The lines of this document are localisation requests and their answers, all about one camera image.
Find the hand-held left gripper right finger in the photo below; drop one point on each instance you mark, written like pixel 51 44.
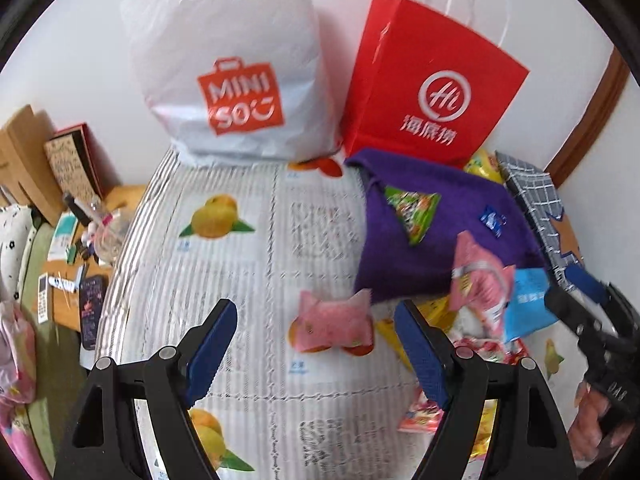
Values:
pixel 420 355

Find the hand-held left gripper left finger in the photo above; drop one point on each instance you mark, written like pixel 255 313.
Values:
pixel 210 355

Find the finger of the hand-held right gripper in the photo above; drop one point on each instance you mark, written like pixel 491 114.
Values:
pixel 587 282
pixel 570 310

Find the pink red-print snack packet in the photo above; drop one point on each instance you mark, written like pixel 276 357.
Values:
pixel 475 280

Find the plain pink snack packet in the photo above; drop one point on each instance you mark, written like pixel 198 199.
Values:
pixel 330 322

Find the person's right hand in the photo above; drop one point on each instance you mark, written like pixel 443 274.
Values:
pixel 587 435

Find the blue tissue pack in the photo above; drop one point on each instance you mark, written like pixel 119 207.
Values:
pixel 527 305

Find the pink strawberry snack packet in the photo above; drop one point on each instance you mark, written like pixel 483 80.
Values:
pixel 420 412

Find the red white snack packet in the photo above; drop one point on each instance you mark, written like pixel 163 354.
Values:
pixel 485 350

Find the purple towel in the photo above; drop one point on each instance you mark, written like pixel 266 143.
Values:
pixel 415 270

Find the yellow blue snack packet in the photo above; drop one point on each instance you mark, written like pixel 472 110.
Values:
pixel 484 425

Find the grey plaid star cloth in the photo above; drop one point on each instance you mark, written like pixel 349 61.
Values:
pixel 540 200

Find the small blue candy packet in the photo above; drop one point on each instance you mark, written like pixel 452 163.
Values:
pixel 492 219

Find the dark patterned phone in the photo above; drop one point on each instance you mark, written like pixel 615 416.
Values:
pixel 94 310

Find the green triangular snack packet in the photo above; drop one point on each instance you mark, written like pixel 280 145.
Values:
pixel 412 210

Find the wooden bedside table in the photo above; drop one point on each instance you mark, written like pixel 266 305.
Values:
pixel 65 310

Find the green blanket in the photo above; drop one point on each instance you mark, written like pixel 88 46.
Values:
pixel 55 360

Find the large yellow snack bag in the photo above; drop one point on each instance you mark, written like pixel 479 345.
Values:
pixel 482 166

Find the white remote control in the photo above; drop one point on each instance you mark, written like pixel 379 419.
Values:
pixel 44 295

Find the teal card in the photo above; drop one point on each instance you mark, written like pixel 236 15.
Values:
pixel 62 235

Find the pink printed cloth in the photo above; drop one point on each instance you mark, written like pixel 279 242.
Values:
pixel 15 360

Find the floral white cloth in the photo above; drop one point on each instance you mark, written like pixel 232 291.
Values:
pixel 12 250

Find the red-edged gift box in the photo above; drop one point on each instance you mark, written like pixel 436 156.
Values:
pixel 70 165

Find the red paper bag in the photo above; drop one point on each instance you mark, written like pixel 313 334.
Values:
pixel 425 50

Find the white plastic shopping bag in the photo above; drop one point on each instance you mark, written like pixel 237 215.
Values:
pixel 225 25

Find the brown wooden door frame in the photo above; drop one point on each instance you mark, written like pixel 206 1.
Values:
pixel 595 110

